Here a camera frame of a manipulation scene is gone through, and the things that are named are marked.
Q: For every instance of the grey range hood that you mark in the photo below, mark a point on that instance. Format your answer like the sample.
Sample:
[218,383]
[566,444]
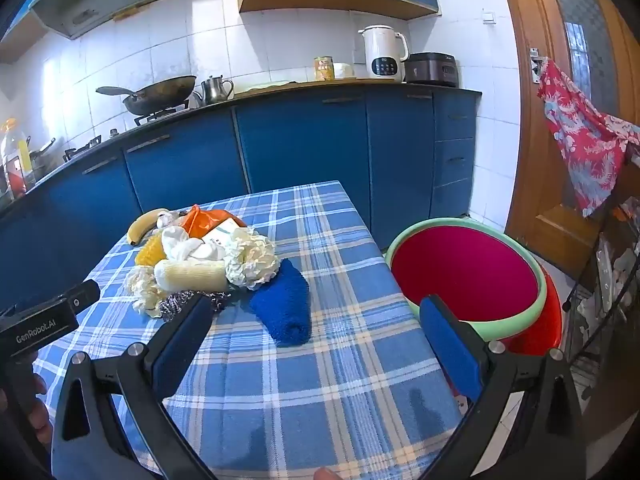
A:
[110,0]

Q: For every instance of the red plastic stool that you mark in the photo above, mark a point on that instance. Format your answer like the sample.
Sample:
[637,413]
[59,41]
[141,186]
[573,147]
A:
[545,325]

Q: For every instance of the blue base cabinets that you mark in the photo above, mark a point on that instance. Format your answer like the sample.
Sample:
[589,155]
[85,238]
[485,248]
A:
[300,145]

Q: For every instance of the pale yellow sponge cloth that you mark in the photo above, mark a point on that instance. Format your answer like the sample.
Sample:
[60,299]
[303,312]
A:
[192,275]

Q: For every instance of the gas stove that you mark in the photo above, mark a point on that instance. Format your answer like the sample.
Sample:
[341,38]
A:
[150,119]

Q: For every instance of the white crumpled cloth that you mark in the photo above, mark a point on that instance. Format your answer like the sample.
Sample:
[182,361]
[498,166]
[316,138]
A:
[182,245]

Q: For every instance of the white wall socket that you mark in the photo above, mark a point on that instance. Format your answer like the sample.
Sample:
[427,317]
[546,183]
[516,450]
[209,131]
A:
[488,16]

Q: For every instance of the yellow foam net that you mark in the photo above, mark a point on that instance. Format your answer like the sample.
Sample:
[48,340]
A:
[149,252]

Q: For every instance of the white electric kettle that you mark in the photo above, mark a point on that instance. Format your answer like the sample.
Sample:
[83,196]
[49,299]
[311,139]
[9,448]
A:
[382,55]

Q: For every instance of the green rimmed red basin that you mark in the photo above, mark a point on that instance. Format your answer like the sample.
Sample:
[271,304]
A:
[465,270]

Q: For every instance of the blue checked tablecloth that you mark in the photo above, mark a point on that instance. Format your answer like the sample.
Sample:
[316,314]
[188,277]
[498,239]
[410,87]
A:
[300,385]

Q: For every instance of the garlic bulb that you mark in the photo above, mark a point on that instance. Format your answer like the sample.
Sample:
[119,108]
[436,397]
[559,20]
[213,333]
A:
[167,220]

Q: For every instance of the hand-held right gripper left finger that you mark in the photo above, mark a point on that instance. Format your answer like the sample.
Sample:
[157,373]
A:
[180,350]

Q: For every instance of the person's left hand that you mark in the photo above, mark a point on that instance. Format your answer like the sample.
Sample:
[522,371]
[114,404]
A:
[41,422]

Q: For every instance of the yellow banana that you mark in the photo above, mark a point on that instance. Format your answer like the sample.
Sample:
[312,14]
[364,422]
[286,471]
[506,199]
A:
[142,222]

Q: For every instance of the small white foam net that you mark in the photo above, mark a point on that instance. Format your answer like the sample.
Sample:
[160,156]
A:
[142,287]

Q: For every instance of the beige cutting board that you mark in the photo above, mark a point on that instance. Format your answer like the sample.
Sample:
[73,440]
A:
[260,89]

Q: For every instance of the orange plastic bag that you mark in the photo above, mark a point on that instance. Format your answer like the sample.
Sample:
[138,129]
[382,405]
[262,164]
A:
[200,222]

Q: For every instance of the wooden door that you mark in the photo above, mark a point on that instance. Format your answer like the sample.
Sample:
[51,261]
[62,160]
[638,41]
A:
[530,160]

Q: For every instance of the blue knitted cloth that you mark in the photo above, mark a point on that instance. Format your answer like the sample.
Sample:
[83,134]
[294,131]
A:
[285,305]

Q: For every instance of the steel wool scrubber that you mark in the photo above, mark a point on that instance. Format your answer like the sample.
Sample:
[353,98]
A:
[180,302]

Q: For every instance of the red floral cloth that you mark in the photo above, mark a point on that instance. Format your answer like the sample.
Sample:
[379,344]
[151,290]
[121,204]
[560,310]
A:
[580,140]

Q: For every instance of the yellow tin can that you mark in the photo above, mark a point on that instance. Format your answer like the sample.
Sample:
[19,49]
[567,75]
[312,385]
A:
[324,70]

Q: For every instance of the steel teapot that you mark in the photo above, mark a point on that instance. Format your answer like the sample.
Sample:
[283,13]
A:
[216,91]

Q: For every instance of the cooking oil bottle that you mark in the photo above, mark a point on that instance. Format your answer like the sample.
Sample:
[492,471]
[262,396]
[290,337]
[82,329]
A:
[12,155]

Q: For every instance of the metal door latch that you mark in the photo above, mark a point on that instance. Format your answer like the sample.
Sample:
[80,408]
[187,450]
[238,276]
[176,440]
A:
[536,62]

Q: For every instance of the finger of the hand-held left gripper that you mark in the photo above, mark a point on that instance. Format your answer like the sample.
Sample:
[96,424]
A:
[80,297]

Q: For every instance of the black wok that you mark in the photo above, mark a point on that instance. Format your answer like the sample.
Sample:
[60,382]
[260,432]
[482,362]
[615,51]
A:
[160,92]

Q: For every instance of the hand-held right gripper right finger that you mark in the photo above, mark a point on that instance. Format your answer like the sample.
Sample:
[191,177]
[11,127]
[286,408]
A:
[450,355]

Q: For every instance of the black rice cooker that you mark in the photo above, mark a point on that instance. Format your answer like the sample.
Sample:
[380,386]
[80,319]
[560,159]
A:
[430,70]

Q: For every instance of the large white foam net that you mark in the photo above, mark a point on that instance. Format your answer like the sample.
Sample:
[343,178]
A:
[250,260]

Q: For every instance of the white paper card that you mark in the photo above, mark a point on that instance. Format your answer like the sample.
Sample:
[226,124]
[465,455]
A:
[222,232]

